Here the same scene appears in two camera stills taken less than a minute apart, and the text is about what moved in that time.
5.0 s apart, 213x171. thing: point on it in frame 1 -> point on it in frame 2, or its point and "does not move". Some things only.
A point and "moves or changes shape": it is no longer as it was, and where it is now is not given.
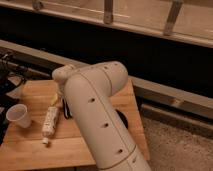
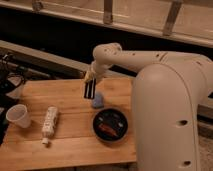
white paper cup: (19, 115) does not move
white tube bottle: (49, 124) does not move
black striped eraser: (66, 109) moves or changes shape
